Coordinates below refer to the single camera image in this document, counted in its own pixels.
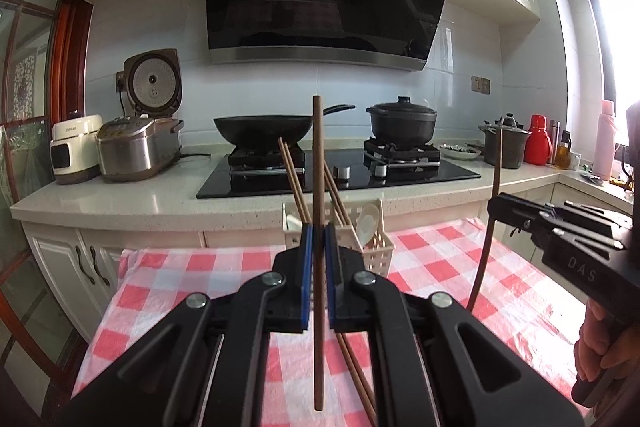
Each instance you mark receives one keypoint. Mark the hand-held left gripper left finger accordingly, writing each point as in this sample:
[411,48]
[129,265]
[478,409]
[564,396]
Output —
[307,277]

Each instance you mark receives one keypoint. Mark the wall power socket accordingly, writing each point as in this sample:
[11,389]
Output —
[121,82]

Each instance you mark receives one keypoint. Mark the person's right hand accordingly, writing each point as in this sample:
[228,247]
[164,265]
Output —
[592,342]

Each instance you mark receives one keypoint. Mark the grey stockpot with lid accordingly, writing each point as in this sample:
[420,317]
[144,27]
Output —
[505,147]

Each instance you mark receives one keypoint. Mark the white base cabinet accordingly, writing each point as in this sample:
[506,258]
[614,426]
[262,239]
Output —
[530,197]
[150,252]

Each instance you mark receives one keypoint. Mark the plate of food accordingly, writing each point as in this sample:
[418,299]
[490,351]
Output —
[460,151]

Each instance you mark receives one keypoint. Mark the wall switch plate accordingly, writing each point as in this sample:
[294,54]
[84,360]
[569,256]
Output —
[480,85]

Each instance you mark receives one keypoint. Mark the black lidded casserole pot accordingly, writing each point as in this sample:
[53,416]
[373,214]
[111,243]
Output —
[400,124]

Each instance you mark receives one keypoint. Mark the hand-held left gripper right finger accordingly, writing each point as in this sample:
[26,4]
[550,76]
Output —
[330,277]

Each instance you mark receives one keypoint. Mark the black glass gas hob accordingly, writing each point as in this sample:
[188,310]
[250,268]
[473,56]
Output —
[280,184]

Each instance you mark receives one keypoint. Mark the cream plastic utensil basket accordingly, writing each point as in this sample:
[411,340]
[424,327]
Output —
[375,257]

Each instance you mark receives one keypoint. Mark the silver rice cooker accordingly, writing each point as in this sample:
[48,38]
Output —
[130,147]

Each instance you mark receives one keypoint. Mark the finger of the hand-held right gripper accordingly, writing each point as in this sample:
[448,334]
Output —
[515,214]
[595,219]

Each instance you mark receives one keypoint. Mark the brown wooden chopstick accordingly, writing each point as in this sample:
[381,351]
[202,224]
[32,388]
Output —
[317,157]
[299,182]
[482,267]
[342,202]
[292,179]
[336,194]

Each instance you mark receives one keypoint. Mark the red thermos jug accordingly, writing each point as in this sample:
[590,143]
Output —
[537,142]

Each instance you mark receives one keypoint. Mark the steel vacuum bottle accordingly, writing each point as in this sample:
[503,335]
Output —
[554,142]

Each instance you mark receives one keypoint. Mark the black wok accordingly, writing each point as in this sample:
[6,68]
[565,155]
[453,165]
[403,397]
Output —
[260,127]

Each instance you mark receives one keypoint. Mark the pink water bottle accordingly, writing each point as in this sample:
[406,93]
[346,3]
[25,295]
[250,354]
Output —
[605,142]

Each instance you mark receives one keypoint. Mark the red white checked tablecloth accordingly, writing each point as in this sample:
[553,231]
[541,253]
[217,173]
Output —
[165,277]

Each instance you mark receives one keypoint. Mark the wooden framed glass door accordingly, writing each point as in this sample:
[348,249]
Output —
[25,207]

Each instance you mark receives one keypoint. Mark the cooking oil bottle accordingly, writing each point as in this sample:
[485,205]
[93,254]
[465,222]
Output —
[565,154]

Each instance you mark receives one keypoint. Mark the white kitchen appliance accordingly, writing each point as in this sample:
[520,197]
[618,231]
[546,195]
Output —
[75,147]

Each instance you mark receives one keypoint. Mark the dark framed window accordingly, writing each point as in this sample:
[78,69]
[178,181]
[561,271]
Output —
[615,47]

